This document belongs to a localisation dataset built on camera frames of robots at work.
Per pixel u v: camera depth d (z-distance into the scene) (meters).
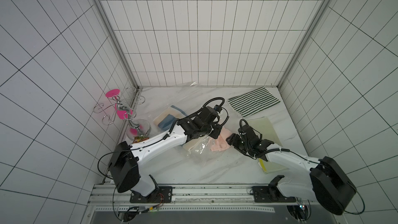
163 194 0.72
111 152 0.42
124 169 0.40
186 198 0.73
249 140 0.66
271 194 0.66
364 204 0.40
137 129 0.94
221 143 0.88
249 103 1.07
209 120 0.59
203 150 0.78
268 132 1.00
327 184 0.41
